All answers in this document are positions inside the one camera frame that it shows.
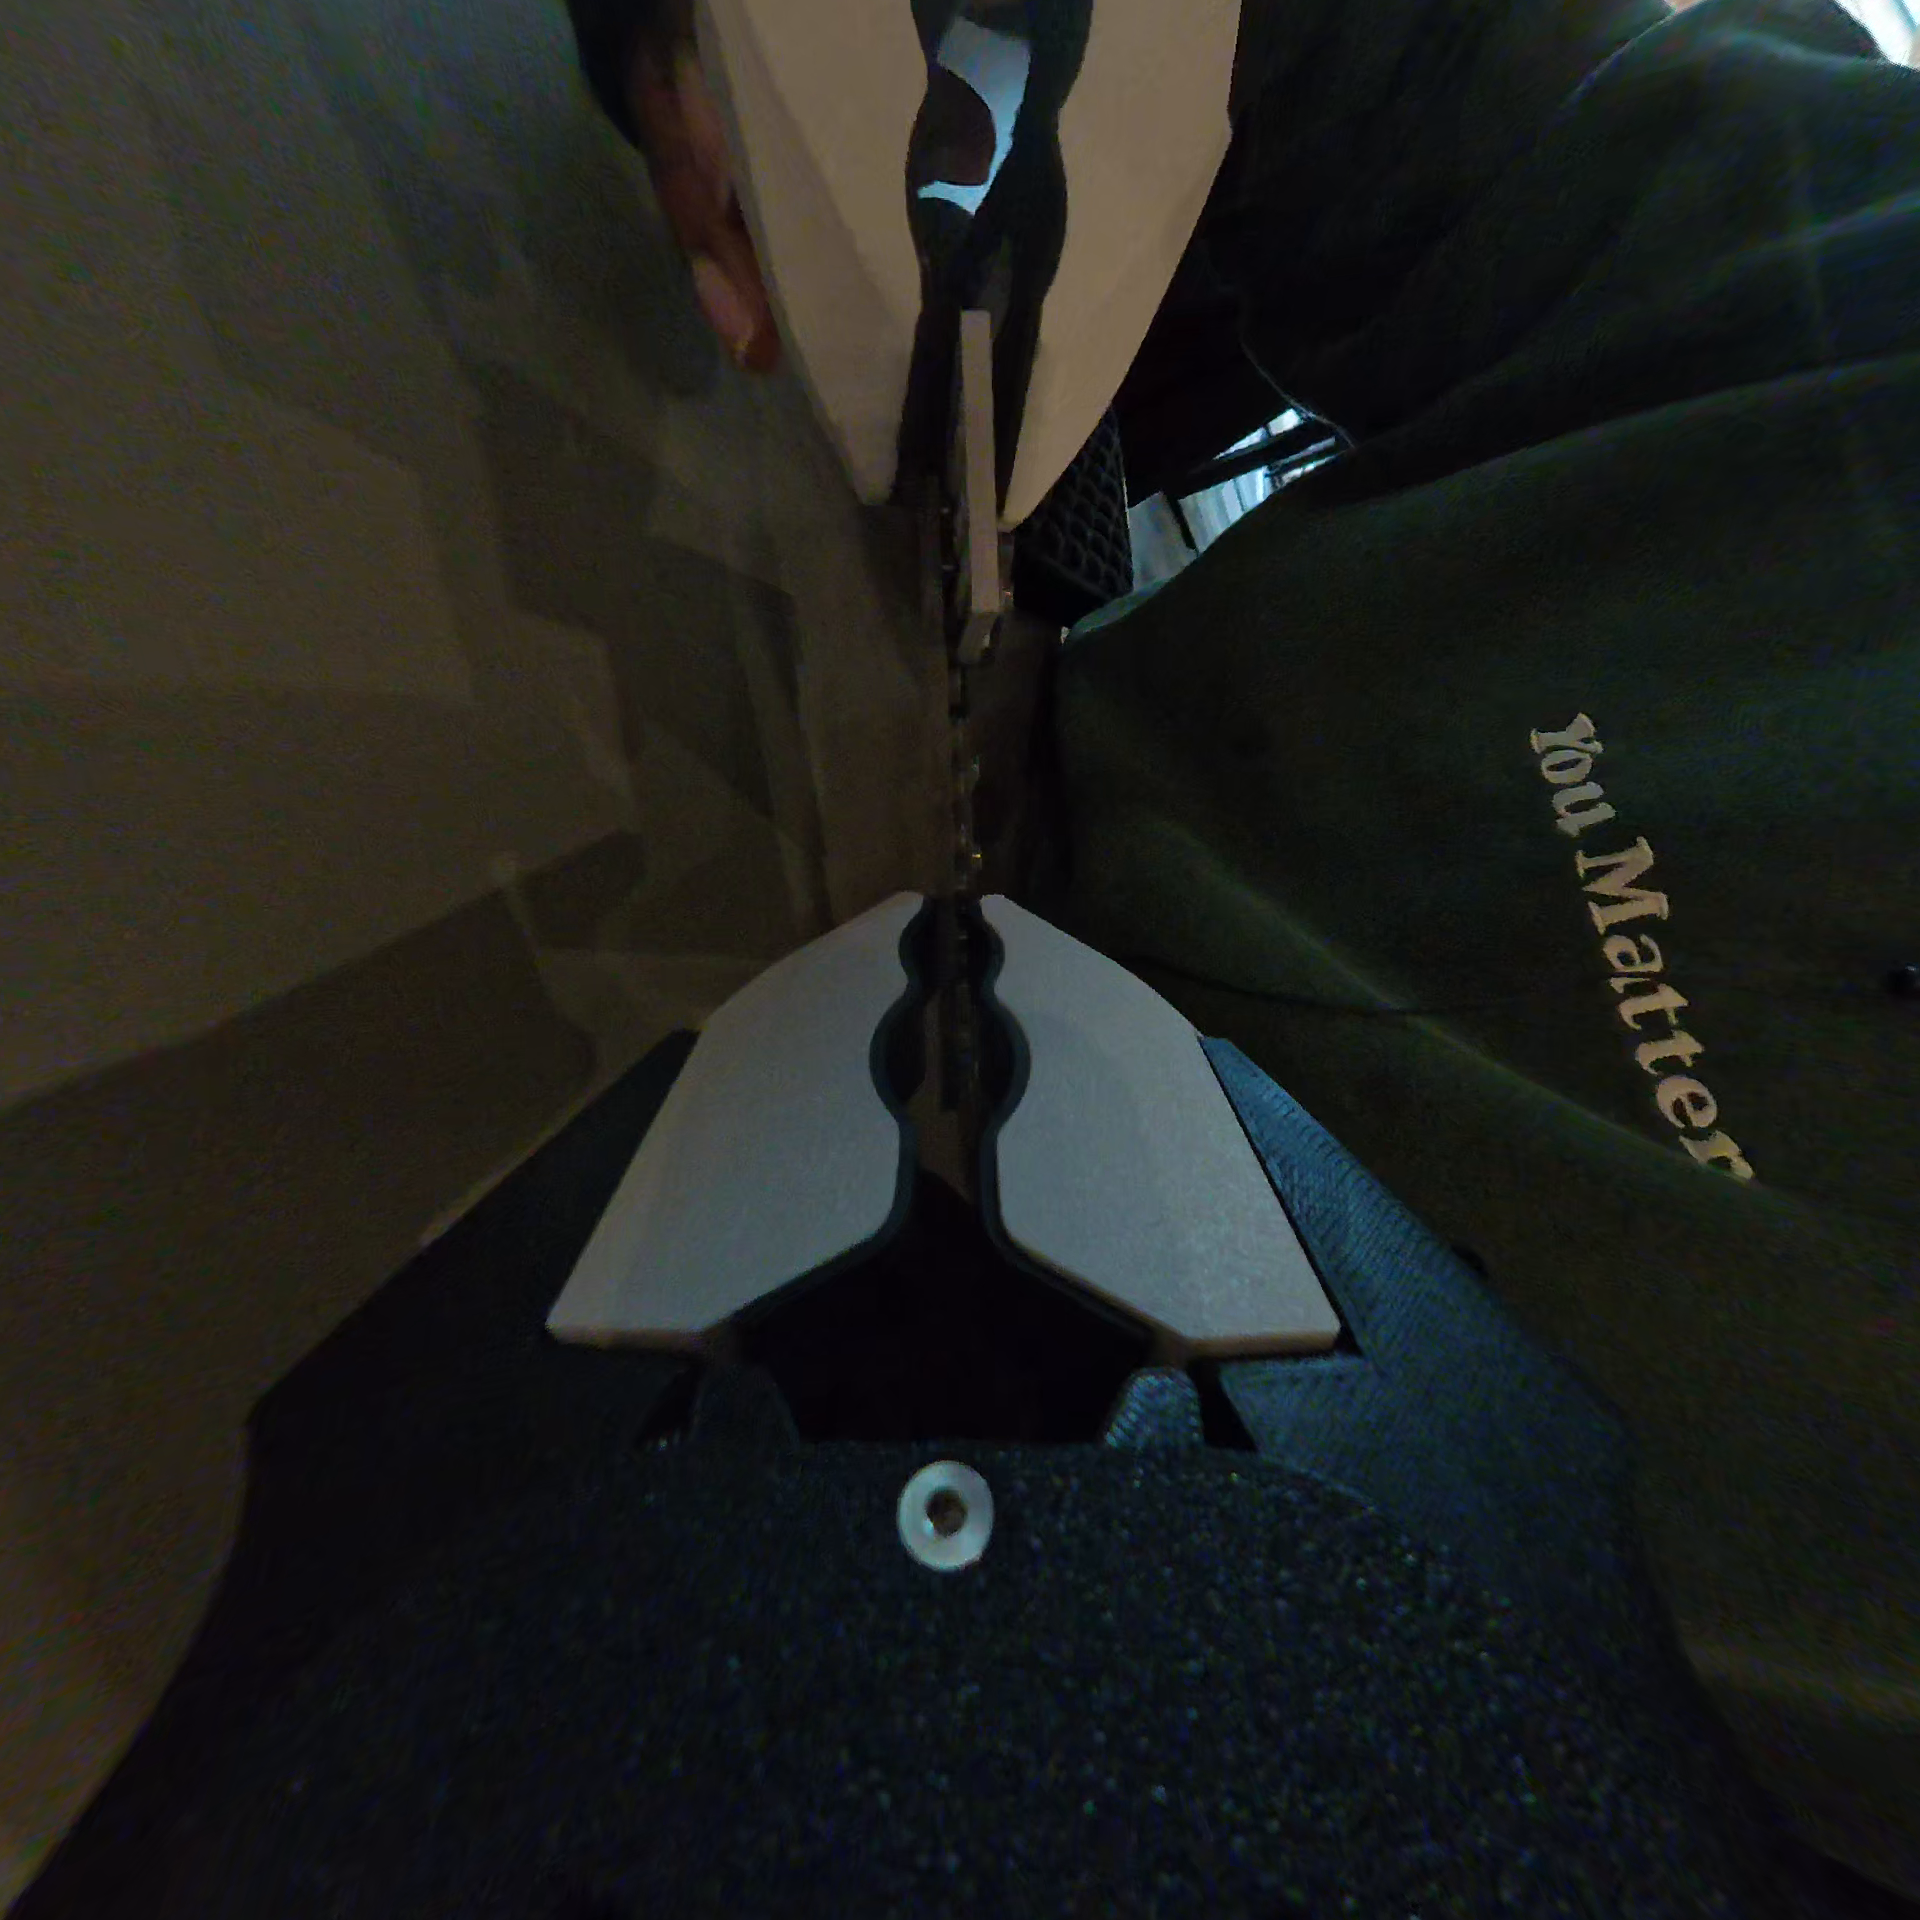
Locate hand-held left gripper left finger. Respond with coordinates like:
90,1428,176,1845
547,892,924,1346

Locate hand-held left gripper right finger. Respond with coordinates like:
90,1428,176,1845
975,895,1344,1367

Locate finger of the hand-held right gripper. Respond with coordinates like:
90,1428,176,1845
995,0,1247,531
695,0,943,508

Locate light grey square plate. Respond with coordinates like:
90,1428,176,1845
958,306,1020,665

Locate grey studded building baseplate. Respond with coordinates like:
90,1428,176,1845
928,497,1003,1150

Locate person's right forearm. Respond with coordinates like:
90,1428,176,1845
1199,0,1876,467

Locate person's right hand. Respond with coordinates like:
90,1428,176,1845
630,23,784,377

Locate black honeycomb cushion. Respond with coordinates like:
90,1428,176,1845
1020,405,1135,625

